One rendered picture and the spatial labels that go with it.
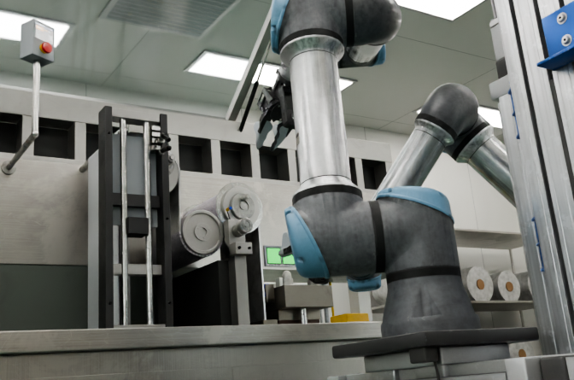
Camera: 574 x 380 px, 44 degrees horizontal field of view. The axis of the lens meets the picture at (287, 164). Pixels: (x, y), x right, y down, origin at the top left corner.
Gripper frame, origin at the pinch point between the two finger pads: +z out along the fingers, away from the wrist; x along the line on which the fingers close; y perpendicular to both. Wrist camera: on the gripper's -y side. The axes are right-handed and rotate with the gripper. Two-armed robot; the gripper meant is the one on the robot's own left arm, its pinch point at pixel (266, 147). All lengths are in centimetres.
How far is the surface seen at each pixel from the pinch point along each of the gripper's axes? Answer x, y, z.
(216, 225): 7.8, -3.4, 24.0
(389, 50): -201, 211, 31
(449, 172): -370, 266, 144
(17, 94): 53, 52, 21
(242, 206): 0.7, -0.6, 18.9
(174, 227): 18.6, -1.6, 26.6
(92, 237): 36, 9, 39
